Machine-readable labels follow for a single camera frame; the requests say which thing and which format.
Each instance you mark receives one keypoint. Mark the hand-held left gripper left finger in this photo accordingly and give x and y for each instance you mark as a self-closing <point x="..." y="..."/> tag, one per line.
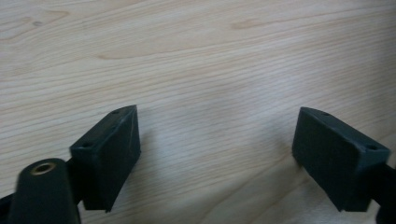
<point x="106" y="161"/>

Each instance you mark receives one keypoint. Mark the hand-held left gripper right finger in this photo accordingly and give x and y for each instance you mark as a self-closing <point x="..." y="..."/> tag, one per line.
<point x="336" y="158"/>

